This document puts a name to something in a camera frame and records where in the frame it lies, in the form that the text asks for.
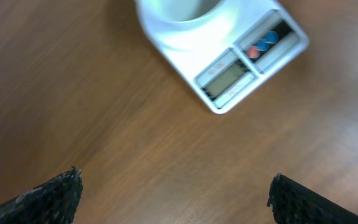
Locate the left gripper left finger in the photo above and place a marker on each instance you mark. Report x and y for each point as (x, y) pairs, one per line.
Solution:
(53, 202)

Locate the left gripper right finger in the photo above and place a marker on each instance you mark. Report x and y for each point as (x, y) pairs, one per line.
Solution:
(292, 203)

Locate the white digital kitchen scale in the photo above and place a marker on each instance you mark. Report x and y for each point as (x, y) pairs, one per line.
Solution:
(228, 52)

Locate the white round bowl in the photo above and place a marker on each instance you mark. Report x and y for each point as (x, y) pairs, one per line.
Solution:
(183, 10)

